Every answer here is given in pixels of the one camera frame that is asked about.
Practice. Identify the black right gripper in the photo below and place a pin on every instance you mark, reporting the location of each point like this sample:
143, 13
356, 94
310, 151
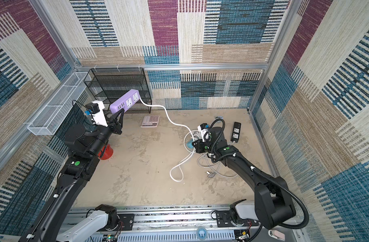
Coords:
199, 145

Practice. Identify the black wire mesh shelf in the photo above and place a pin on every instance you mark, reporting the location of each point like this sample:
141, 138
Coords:
109, 84

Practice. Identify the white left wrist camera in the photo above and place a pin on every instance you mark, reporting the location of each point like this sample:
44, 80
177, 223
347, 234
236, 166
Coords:
95, 110

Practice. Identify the pink calculator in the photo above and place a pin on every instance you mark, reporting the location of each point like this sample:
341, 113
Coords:
150, 122

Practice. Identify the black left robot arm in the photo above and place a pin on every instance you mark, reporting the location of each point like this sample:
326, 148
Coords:
84, 147

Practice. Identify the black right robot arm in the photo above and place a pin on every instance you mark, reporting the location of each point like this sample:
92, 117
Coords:
273, 200

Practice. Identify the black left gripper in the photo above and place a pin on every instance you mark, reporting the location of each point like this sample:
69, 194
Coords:
112, 123

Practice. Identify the black power strip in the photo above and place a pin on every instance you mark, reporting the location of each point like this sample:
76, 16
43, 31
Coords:
236, 132

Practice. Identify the red pen cup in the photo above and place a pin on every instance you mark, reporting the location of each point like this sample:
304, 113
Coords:
106, 152

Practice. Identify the teal power strip with cord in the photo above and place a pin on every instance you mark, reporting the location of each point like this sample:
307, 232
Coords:
189, 145

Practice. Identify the white wire mesh basket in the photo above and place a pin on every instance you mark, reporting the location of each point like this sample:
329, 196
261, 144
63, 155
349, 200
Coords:
52, 115

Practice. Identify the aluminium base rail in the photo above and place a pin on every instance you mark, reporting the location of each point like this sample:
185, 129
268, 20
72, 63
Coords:
203, 223

